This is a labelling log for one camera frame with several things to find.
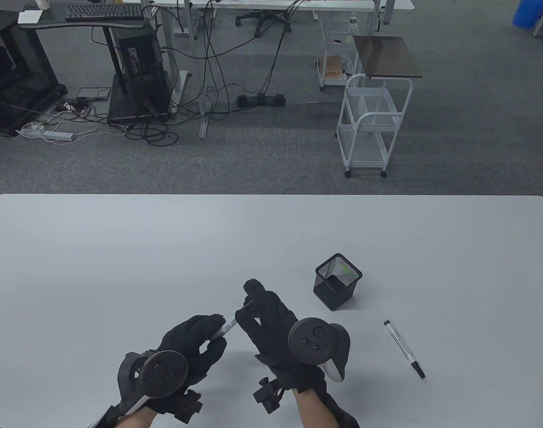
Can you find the person's left hand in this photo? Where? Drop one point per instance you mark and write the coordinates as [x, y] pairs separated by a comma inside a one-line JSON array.
[[191, 343]]

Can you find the person's right hand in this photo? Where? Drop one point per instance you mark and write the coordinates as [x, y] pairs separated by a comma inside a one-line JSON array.
[[267, 321]]

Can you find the black cap white marker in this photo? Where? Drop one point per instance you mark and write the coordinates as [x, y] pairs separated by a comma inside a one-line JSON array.
[[404, 348], [226, 327]]

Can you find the black mesh pen holder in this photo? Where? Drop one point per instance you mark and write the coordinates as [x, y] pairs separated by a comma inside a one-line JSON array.
[[333, 294]]

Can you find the person's right forearm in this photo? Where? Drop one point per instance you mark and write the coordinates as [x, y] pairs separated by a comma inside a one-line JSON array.
[[316, 410]]

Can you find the person's left forearm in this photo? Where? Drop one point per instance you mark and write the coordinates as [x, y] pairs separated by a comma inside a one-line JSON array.
[[137, 419]]

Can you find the grey left tracking controller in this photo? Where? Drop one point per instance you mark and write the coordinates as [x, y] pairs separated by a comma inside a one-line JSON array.
[[162, 374]]

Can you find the white rolling cart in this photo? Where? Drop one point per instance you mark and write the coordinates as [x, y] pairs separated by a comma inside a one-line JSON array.
[[365, 149]]

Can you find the black power strip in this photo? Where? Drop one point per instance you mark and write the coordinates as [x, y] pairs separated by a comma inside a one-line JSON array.
[[260, 100]]

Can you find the white power strip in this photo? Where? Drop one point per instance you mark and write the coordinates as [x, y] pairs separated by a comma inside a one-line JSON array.
[[57, 135]]

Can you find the brown cardboard box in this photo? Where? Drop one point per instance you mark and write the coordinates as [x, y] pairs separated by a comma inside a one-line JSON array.
[[331, 69]]

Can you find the grey flat box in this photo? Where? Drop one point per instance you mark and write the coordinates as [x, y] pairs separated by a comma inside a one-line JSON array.
[[93, 93]]

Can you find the black computer tower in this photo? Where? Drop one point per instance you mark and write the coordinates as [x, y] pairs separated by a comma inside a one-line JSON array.
[[142, 67]]

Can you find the brown top side table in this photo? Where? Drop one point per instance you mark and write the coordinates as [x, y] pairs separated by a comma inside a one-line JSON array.
[[387, 55]]

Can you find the small white shelf cart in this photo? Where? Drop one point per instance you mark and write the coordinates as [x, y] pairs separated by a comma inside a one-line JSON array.
[[340, 33]]

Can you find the black office chair base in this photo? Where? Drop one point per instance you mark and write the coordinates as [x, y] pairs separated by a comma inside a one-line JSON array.
[[262, 17]]

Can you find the clear plastic bottle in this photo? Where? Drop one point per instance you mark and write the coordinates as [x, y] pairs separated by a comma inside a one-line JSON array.
[[353, 22]]

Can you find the black keyboard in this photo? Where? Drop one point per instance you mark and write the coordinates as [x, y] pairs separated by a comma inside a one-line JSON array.
[[102, 11]]

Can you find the short white desk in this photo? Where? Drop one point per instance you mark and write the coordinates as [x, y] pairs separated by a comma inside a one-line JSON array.
[[400, 3]]

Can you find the black computer desk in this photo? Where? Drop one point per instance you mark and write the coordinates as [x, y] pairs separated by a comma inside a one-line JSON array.
[[53, 21]]

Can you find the white notepad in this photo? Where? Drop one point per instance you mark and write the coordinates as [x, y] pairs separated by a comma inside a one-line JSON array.
[[30, 17]]

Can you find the white cup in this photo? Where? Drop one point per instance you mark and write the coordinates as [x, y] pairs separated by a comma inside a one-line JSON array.
[[42, 4]]

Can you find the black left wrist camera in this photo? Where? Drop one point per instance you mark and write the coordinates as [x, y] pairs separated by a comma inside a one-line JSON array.
[[189, 405]]

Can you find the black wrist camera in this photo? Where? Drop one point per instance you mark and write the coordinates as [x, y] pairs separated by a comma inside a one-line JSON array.
[[189, 405], [267, 396]]

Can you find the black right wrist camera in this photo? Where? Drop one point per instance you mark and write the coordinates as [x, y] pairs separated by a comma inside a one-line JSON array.
[[267, 396]]

